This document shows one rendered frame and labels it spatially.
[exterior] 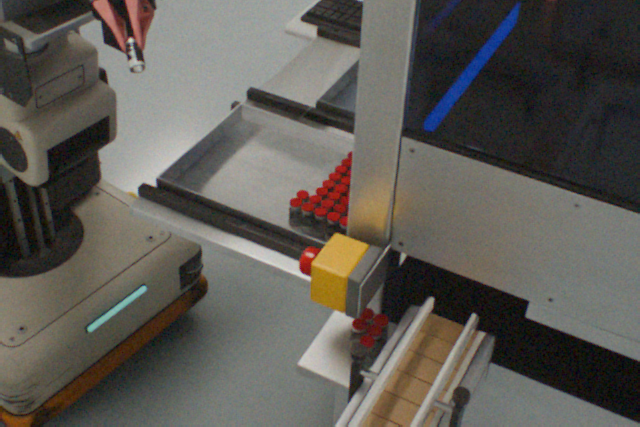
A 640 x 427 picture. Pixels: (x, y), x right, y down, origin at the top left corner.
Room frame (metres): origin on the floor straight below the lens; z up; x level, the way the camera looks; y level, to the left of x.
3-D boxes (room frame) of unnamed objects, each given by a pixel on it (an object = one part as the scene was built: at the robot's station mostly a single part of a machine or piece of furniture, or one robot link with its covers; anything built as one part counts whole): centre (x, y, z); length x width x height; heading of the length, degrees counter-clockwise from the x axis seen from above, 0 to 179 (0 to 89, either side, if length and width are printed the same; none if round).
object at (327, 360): (0.83, -0.07, 0.87); 0.14 x 0.13 x 0.02; 63
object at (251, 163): (1.19, 0.06, 0.90); 0.34 x 0.26 x 0.04; 63
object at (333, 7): (1.87, -0.15, 0.82); 0.40 x 0.14 x 0.02; 63
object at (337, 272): (0.86, -0.04, 1.00); 0.08 x 0.07 x 0.07; 63
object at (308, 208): (1.15, -0.02, 0.90); 0.18 x 0.02 x 0.05; 153
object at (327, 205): (1.14, -0.04, 0.90); 0.18 x 0.02 x 0.05; 153
